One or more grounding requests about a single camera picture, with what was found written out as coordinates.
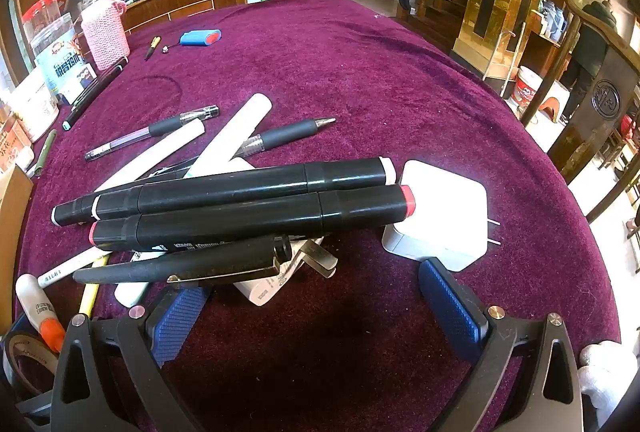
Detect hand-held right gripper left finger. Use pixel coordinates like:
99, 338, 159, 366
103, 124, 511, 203
50, 284, 213, 432

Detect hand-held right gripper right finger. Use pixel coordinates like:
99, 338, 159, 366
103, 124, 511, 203
417, 258, 583, 432

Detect black pen yellow end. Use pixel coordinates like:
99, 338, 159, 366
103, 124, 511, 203
77, 281, 102, 319

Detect white glue bottle orange cap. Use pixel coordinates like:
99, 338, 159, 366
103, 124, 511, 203
15, 274, 67, 354

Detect black marker white ends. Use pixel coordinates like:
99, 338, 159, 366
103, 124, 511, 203
52, 156, 397, 229

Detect black tape roll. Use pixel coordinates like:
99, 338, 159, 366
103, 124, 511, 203
2, 333, 60, 400

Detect long white pen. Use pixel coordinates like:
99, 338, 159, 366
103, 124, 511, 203
94, 119, 206, 193

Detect cardboard box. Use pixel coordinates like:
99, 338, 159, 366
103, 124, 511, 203
0, 163, 35, 338

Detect black grip retractable gel pen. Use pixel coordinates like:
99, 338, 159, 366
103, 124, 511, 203
239, 116, 337, 159

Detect black pen with clip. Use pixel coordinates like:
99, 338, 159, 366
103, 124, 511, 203
72, 234, 294, 287

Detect white power adapter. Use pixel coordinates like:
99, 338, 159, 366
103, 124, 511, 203
382, 159, 502, 273

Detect thin white pen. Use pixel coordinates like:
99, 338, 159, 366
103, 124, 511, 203
37, 246, 112, 289

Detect white plastic wrap bundle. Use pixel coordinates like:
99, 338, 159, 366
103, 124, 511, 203
579, 341, 640, 419

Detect capped clear gel pen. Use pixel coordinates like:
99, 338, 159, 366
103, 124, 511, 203
84, 104, 220, 163

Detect white cylinder tube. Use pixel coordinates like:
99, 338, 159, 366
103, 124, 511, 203
184, 92, 274, 179

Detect dark green pen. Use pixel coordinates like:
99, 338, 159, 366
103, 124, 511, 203
32, 129, 59, 178

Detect white red bucket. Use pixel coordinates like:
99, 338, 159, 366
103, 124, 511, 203
510, 65, 547, 113

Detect black marker teal cap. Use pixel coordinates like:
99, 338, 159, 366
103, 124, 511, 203
62, 62, 130, 131

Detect dark wooden chair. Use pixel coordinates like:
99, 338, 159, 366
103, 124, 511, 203
519, 0, 640, 223

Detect black marker green cap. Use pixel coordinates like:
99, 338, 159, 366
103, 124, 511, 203
72, 56, 129, 105

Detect white round jar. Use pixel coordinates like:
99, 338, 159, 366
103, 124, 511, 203
9, 66, 61, 143

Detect blue white carton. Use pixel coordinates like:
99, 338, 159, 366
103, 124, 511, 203
34, 39, 98, 106

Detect blue battery pack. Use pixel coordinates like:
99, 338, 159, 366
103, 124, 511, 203
179, 28, 222, 47

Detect pink knitted bottle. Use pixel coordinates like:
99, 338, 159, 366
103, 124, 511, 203
79, 0, 131, 73

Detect clear jar red lid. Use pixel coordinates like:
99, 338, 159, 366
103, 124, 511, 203
21, 0, 77, 62

